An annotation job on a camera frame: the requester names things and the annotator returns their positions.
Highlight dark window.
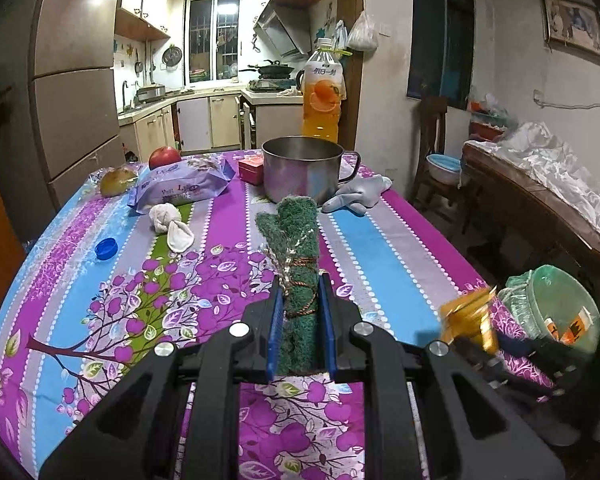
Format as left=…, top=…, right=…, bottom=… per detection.
left=407, top=0, right=488, bottom=111

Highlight wooden side table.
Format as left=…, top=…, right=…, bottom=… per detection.
left=460, top=140, right=600, bottom=281

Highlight grey glove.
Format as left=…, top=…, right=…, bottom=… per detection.
left=321, top=175, right=393, bottom=215

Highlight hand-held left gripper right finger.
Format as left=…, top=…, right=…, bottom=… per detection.
left=317, top=272, right=566, bottom=480

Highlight kitchen window with bars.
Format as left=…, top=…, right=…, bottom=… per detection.
left=184, top=0, right=243, bottom=85

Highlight wall cable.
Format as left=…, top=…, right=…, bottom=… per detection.
left=532, top=89, right=600, bottom=110

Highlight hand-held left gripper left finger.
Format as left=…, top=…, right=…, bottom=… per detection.
left=40, top=275, right=286, bottom=480

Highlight hanging bluish plastic bag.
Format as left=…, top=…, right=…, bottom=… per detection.
left=330, top=20, right=350, bottom=51

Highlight steel electric pan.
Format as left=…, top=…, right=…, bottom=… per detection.
left=135, top=85, right=168, bottom=103

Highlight hanging white plastic bag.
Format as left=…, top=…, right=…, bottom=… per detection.
left=346, top=0, right=379, bottom=52

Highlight floral purple blue tablecloth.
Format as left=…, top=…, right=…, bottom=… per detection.
left=0, top=147, right=556, bottom=480

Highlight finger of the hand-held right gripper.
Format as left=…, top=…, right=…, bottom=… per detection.
left=495, top=327, right=551, bottom=358
left=452, top=335, right=581, bottom=403

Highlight bread bun in plastic bag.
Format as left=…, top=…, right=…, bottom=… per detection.
left=87, top=166, right=141, bottom=198

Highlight blue plastic basin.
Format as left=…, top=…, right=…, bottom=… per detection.
left=426, top=154, right=463, bottom=186

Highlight green scouring pad roll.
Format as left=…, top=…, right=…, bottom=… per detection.
left=255, top=194, right=326, bottom=376

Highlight wooden chair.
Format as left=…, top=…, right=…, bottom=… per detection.
left=411, top=96, right=468, bottom=211

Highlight gold foil wrapper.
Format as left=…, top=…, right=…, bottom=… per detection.
left=439, top=285, right=501, bottom=353

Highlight stacked red green bowls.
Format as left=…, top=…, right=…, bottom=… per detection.
left=467, top=95, right=518, bottom=143

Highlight purple snack packet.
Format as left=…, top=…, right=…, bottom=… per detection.
left=126, top=155, right=237, bottom=216

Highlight red apple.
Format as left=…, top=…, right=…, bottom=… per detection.
left=148, top=146, right=182, bottom=171

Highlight black wok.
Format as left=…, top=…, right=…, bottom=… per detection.
left=239, top=60, right=296, bottom=78

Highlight cream kitchen base cabinets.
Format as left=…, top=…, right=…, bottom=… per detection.
left=117, top=87, right=303, bottom=161

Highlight blue bottle cap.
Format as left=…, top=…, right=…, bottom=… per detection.
left=94, top=237, right=118, bottom=261

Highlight white plastic sheet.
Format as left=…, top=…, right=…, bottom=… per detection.
left=472, top=121, right=600, bottom=248

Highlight steel range hood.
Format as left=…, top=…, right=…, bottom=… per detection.
left=253, top=0, right=311, bottom=58

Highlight framed wall picture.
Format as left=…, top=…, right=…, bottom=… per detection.
left=539, top=0, right=600, bottom=66

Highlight bin with green bag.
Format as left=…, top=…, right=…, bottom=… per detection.
left=495, top=264, right=600, bottom=448

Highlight white cloth ball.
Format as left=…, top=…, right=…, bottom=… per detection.
left=149, top=204, right=183, bottom=234

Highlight orange juice bottle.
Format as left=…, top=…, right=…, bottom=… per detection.
left=300, top=37, right=347, bottom=145

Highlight grey refrigerator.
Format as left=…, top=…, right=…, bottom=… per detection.
left=0, top=0, right=126, bottom=211

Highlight cream wall cabinets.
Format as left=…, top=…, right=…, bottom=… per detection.
left=115, top=0, right=173, bottom=41

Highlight steel pot with handle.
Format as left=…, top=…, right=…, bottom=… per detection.
left=261, top=135, right=362, bottom=205

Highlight small red box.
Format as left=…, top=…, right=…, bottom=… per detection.
left=237, top=156, right=266, bottom=186

